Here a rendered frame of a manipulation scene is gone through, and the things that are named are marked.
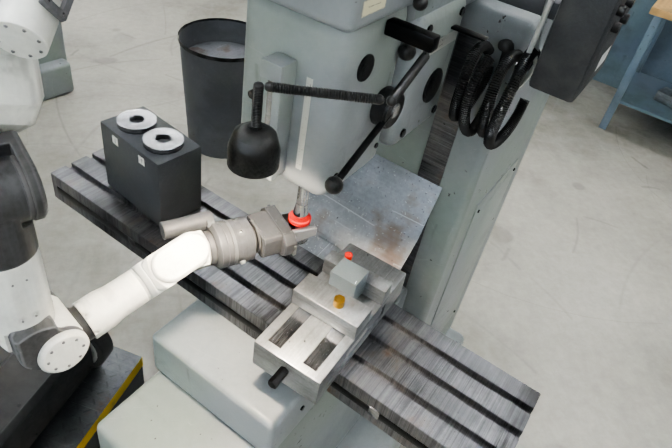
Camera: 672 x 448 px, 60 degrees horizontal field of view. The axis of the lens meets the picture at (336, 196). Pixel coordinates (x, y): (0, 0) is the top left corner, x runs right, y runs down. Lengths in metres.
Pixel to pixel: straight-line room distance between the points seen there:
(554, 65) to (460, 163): 0.42
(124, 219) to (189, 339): 0.34
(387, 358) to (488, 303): 1.61
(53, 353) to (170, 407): 0.43
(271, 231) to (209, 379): 0.34
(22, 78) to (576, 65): 0.82
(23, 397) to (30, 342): 0.68
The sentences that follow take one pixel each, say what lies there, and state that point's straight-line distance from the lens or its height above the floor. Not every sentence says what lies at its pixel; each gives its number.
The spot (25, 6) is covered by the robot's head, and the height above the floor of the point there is 1.64.
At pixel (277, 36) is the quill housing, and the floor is 1.57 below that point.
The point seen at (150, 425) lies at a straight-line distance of 1.36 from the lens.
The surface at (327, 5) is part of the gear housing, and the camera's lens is 0.79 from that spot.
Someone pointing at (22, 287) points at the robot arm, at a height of 1.28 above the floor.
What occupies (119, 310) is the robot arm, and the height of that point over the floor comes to 1.13.
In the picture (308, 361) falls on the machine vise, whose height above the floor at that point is 1.04.
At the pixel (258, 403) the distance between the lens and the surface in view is 1.23.
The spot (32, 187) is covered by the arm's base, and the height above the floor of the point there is 1.43.
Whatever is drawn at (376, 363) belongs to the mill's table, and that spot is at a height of 0.97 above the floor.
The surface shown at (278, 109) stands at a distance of 0.90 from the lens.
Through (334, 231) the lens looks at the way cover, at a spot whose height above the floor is 0.94.
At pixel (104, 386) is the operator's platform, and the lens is 1.86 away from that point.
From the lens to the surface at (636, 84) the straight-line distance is 4.87.
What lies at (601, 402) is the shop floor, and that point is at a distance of 2.70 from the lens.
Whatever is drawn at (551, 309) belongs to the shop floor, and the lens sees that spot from 2.93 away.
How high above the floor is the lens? 1.94
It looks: 39 degrees down
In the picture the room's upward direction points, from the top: 11 degrees clockwise
